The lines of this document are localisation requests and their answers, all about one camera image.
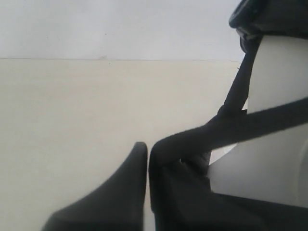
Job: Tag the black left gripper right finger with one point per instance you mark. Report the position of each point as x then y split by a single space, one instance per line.
183 201

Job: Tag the black helmet with visor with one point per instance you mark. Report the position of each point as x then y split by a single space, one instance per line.
200 147

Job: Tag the white mannequin head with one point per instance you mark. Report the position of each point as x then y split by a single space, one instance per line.
274 166

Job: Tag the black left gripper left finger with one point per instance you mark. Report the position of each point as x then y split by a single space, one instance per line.
116 205

